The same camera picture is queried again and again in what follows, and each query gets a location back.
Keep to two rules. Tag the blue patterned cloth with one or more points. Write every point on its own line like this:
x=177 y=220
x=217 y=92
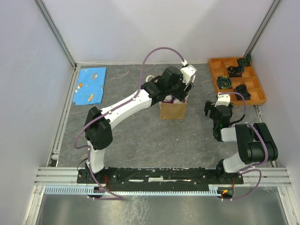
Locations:
x=90 y=86

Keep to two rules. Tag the black rolled sock centre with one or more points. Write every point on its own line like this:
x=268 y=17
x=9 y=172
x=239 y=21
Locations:
x=235 y=72

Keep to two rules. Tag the dark green rolled sock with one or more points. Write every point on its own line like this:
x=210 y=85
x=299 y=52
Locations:
x=245 y=61

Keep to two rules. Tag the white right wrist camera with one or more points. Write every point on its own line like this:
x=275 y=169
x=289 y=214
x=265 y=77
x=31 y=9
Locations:
x=223 y=99

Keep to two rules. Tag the black rolled sock front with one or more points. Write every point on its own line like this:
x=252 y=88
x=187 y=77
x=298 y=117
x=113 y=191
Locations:
x=242 y=89

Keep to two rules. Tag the aluminium frame rail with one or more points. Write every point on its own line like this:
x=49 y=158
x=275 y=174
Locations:
x=64 y=176

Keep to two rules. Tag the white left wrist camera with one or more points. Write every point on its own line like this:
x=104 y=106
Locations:
x=188 y=73

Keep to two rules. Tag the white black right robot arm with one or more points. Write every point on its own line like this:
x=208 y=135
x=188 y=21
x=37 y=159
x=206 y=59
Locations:
x=254 y=142

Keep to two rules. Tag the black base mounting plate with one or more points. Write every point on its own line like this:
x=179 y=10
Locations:
x=165 y=179

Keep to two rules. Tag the blue yellow rolled sock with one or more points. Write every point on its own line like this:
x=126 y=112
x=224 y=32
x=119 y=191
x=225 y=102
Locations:
x=224 y=82

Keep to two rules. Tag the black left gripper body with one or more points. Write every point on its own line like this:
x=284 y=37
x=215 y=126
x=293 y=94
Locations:
x=177 y=91

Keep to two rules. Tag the burlap canvas tote bag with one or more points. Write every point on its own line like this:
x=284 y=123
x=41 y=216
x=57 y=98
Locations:
x=173 y=110

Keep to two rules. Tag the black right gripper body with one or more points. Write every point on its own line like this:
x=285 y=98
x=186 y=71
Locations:
x=212 y=114

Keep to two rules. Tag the orange wooden compartment tray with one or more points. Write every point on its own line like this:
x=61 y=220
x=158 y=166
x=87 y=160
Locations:
x=218 y=67

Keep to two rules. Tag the purple soda can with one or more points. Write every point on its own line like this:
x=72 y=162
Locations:
x=177 y=101
x=168 y=99

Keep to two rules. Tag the black rolled sock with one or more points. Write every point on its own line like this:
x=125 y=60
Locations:
x=235 y=72
x=242 y=89

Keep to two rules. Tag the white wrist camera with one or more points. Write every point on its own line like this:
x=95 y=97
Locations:
x=188 y=73
x=223 y=99

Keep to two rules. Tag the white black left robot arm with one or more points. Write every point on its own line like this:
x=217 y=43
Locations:
x=100 y=123

